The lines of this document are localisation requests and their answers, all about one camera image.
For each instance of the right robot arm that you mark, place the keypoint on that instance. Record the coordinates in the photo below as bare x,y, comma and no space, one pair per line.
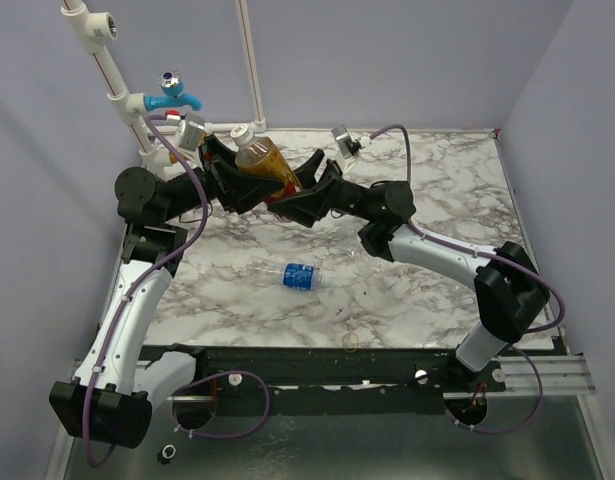
510,293

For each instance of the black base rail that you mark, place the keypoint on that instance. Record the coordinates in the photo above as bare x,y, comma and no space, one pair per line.
328,381

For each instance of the clear plastic bottle middle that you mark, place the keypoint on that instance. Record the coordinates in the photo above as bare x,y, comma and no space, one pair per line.
357,263

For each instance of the small black white knob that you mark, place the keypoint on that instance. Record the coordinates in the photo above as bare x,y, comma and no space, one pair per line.
166,455

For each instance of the yellow rubber band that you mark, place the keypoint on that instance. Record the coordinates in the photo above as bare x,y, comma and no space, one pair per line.
350,342

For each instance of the golden energy drink bottle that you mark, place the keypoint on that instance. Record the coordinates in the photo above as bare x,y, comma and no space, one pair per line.
261,157

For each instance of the blue faucet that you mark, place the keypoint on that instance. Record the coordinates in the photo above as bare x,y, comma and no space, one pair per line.
173,96

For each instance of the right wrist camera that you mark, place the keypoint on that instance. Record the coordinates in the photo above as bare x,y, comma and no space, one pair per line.
349,148

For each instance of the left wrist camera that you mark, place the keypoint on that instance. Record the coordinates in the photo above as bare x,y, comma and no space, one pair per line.
190,133

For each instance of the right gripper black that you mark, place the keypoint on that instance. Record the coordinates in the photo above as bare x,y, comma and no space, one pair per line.
328,185

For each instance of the white bottle cap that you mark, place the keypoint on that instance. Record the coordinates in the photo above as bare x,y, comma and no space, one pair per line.
242,135

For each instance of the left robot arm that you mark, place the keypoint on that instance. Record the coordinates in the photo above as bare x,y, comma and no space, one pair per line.
110,399

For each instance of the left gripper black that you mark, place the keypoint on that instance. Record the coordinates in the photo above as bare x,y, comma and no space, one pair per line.
236,190

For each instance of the white PVC pipe frame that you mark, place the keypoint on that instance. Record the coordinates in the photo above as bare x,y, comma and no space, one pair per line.
133,42

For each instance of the blue label water bottle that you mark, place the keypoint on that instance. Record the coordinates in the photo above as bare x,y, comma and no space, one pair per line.
295,276

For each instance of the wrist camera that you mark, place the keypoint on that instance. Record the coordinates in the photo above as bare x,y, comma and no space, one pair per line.
190,133
349,148

